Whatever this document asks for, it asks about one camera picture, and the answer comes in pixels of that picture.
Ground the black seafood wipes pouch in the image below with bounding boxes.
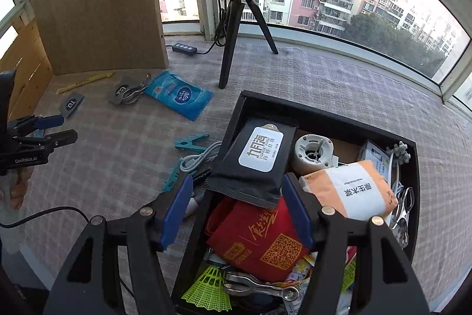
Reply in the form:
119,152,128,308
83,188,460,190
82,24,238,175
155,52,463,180
206,117,297,209

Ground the orange white tissue pack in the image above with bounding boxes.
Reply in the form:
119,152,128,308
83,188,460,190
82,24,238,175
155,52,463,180
299,160,398,221

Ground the white cable with grey balls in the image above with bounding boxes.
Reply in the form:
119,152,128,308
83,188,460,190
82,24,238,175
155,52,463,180
386,140,412,198

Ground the metal clamp clip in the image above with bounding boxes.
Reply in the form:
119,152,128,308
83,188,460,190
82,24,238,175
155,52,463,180
390,187,415,249
223,272,299,302

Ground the person's left hand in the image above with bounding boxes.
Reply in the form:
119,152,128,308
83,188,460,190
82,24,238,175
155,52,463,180
1,167,34,210

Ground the grey sachet left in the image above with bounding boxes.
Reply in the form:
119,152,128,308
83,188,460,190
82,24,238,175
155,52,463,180
59,92,84,119

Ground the grey sachet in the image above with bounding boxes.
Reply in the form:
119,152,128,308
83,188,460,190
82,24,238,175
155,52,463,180
106,76,140,105
59,92,84,119

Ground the red bag with qr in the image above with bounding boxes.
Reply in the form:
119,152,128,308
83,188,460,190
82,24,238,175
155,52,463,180
206,198,308,283

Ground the teal clothespin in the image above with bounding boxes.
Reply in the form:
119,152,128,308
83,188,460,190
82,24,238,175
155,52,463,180
174,133,209,154
162,158,182,192

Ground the white tape roll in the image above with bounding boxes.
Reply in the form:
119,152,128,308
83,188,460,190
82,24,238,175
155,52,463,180
292,134,338,175

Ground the pine side board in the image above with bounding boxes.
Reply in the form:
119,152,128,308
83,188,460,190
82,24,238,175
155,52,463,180
1,20,54,121

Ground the yellow long straw packet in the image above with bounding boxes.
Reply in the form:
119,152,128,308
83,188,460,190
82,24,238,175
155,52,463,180
56,72,114,94

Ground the yellow green shuttlecock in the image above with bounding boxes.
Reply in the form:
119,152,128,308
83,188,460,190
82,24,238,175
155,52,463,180
182,265,232,312

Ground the grey sachet right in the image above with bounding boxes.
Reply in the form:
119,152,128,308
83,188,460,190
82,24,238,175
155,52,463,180
106,76,140,105

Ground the black storage tray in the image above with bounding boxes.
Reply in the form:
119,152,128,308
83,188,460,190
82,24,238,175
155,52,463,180
171,90,429,314

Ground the white card box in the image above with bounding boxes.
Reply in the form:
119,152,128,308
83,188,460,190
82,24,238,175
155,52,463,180
358,140,392,183

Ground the wooden back board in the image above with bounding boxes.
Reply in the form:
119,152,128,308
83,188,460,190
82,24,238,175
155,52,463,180
31,0,169,75

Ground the blue wet wipes pack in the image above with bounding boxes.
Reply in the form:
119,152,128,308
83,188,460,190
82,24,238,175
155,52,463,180
144,71,213,122

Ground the black power strip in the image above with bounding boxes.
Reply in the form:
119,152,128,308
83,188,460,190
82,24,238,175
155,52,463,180
171,43,198,56

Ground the black tripod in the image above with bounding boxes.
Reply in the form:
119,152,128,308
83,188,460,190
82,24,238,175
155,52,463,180
218,0,278,89

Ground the white usb cable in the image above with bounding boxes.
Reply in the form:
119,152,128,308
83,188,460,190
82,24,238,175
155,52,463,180
178,141,223,174

